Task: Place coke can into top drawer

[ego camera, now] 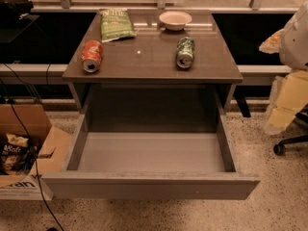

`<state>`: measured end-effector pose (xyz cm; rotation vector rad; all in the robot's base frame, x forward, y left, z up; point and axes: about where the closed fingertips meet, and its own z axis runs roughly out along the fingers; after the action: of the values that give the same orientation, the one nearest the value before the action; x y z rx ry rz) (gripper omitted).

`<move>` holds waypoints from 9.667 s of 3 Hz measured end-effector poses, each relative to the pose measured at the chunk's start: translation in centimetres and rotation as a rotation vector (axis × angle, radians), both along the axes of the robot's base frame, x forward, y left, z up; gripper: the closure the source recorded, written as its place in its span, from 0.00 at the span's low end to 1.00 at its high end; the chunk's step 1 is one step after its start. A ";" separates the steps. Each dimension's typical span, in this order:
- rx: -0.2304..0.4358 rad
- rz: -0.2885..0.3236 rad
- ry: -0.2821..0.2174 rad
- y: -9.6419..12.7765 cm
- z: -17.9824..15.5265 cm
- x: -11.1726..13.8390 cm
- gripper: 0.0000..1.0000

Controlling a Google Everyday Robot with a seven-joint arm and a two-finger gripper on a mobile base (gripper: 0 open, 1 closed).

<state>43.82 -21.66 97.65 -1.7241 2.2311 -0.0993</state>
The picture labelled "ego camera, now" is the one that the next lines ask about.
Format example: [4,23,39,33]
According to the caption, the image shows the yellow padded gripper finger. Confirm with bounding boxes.
[259,29,284,54]
[263,70,308,135]

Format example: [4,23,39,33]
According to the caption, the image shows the red coke can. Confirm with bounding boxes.
[81,40,103,73]

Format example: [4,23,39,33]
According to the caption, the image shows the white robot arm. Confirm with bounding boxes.
[259,2,308,135]

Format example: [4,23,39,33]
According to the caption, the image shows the green soda can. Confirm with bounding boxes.
[176,37,194,68]

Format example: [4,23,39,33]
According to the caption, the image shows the grey cabinet with glossy top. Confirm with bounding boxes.
[63,10,243,133]

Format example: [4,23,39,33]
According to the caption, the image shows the open grey top drawer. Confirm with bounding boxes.
[41,87,261,201]

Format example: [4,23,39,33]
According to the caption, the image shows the black office chair base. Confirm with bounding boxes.
[272,103,308,157]

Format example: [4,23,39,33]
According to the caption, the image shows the white paper bowl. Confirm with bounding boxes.
[159,12,193,31]

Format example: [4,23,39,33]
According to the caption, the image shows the green chip bag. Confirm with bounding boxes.
[100,9,136,42]

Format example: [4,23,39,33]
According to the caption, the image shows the brown cardboard box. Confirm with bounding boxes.
[0,104,71,200]

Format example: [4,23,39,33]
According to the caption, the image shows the black bag on shelf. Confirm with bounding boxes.
[0,0,34,21]

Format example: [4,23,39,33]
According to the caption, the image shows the snack bags in box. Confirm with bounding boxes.
[0,133,39,175]

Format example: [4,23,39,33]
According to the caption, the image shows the black cable on floor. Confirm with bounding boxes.
[0,63,66,231]

